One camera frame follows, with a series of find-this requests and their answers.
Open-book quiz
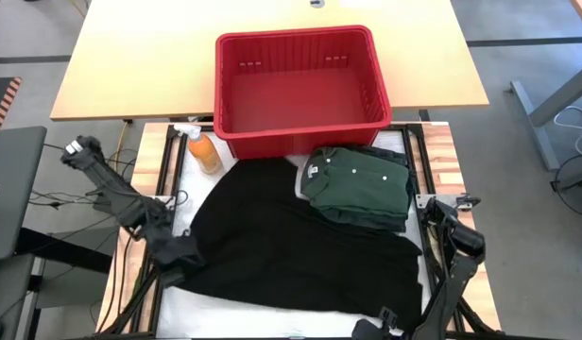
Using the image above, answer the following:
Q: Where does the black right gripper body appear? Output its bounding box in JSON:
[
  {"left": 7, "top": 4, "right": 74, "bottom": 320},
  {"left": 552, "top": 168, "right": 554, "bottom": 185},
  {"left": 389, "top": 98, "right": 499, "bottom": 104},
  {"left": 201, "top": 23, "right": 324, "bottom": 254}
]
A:
[{"left": 351, "top": 306, "right": 405, "bottom": 340}]

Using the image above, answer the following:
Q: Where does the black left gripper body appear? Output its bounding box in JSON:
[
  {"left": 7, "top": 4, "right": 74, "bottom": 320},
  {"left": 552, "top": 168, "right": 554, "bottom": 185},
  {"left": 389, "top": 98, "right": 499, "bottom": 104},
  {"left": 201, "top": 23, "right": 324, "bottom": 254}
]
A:
[{"left": 151, "top": 230, "right": 206, "bottom": 275}]

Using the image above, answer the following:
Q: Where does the black knit sweater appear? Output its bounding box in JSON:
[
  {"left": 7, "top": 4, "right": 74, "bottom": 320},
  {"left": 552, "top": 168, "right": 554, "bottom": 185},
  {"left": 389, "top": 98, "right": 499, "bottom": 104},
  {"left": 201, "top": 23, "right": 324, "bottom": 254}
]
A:
[{"left": 175, "top": 158, "right": 424, "bottom": 332}]

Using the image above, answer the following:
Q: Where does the green button shirt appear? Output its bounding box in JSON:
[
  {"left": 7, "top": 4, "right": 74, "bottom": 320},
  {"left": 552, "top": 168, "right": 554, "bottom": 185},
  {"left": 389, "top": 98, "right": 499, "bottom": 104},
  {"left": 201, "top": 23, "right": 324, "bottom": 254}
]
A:
[{"left": 300, "top": 145, "right": 414, "bottom": 223}]

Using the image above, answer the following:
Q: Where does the orange round object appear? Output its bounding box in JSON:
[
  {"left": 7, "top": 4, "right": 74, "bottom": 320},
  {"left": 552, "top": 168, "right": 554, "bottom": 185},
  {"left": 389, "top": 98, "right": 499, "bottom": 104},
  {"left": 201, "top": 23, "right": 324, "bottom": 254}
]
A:
[{"left": 173, "top": 123, "right": 225, "bottom": 176}]

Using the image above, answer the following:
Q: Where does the red ribbed plastic bin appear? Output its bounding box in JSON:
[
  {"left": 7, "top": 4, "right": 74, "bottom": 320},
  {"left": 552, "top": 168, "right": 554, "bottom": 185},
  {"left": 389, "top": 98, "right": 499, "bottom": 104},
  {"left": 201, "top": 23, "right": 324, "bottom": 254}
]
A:
[{"left": 213, "top": 25, "right": 394, "bottom": 161}]

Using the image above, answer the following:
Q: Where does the black yellow striped mat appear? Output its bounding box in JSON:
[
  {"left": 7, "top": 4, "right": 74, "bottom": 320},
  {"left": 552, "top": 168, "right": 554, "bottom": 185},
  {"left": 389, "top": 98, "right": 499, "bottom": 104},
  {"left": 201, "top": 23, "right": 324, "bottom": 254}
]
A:
[{"left": 0, "top": 76, "right": 23, "bottom": 132}]

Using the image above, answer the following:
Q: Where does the grey metal table leg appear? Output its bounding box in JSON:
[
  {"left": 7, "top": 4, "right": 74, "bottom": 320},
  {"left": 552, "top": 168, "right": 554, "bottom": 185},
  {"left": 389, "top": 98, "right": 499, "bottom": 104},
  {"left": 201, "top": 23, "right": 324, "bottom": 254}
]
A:
[{"left": 507, "top": 59, "right": 582, "bottom": 172}]

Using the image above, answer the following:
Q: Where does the black aluminium table frame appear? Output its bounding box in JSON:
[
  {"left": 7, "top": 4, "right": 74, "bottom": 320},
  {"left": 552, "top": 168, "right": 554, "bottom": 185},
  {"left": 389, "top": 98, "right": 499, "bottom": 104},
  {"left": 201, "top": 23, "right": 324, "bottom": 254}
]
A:
[{"left": 90, "top": 121, "right": 505, "bottom": 340}]

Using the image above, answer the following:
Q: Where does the yellow floor cable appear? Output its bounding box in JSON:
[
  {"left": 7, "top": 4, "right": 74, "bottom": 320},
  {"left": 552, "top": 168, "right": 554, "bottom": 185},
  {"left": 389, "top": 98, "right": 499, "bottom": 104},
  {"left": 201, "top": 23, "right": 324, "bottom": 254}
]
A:
[{"left": 114, "top": 120, "right": 130, "bottom": 162}]

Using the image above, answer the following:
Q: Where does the black cable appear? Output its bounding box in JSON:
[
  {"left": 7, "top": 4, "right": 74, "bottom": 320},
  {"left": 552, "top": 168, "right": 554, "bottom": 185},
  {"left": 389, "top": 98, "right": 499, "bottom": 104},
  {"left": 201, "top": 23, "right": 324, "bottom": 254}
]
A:
[{"left": 26, "top": 188, "right": 103, "bottom": 212}]

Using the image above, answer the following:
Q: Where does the grey metal base plate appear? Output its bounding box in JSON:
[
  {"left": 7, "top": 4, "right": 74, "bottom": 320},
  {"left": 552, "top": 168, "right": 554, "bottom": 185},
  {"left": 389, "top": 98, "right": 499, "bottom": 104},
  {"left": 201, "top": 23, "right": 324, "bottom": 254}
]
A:
[{"left": 416, "top": 193, "right": 474, "bottom": 210}]

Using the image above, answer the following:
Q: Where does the white cable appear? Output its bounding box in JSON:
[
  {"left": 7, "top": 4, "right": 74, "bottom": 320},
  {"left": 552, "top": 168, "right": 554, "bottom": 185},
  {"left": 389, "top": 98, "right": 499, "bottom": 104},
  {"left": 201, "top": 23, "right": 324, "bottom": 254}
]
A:
[{"left": 553, "top": 105, "right": 582, "bottom": 161}]

